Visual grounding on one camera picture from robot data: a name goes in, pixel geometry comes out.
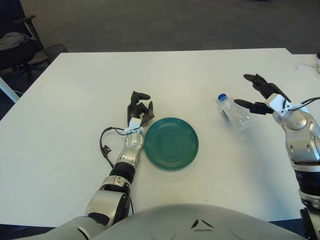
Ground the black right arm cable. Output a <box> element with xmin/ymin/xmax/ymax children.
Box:
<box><xmin>287</xmin><ymin>96</ymin><xmax>320</xmax><ymax>111</ymax></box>

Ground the black office chair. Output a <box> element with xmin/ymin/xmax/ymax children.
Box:
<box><xmin>0</xmin><ymin>0</ymin><xmax>48</xmax><ymax>77</ymax></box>

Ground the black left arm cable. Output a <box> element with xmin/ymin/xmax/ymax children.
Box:
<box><xmin>99</xmin><ymin>126</ymin><xmax>129</xmax><ymax>169</ymax></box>

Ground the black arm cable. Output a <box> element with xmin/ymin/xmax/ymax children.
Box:
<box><xmin>287</xmin><ymin>96</ymin><xmax>320</xmax><ymax>111</ymax></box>
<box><xmin>99</xmin><ymin>126</ymin><xmax>129</xmax><ymax>169</ymax></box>

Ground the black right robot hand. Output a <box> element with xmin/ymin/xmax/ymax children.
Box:
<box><xmin>234</xmin><ymin>73</ymin><xmax>294</xmax><ymax>116</ymax></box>

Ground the black wire mesh bin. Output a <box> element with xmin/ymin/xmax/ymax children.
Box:
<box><xmin>44</xmin><ymin>44</ymin><xmax>69</xmax><ymax>65</ymax></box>

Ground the grey cloth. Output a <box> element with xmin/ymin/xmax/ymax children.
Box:
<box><xmin>0</xmin><ymin>31</ymin><xmax>30</xmax><ymax>48</ymax></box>

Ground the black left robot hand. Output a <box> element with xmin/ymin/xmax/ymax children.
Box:
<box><xmin>124</xmin><ymin>91</ymin><xmax>156</xmax><ymax>135</ymax></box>

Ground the white desk panel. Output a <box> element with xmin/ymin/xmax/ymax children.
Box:
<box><xmin>0</xmin><ymin>76</ymin><xmax>20</xmax><ymax>103</ymax></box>

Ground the clear plastic bottle blue cap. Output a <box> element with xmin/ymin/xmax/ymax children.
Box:
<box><xmin>216</xmin><ymin>93</ymin><xmax>252</xmax><ymax>131</ymax></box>

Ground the green ribbed plate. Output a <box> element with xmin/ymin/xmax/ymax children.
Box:
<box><xmin>143</xmin><ymin>116</ymin><xmax>200</xmax><ymax>172</ymax></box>

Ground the grey robot torso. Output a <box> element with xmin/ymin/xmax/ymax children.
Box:
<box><xmin>0</xmin><ymin>203</ymin><xmax>310</xmax><ymax>240</ymax></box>

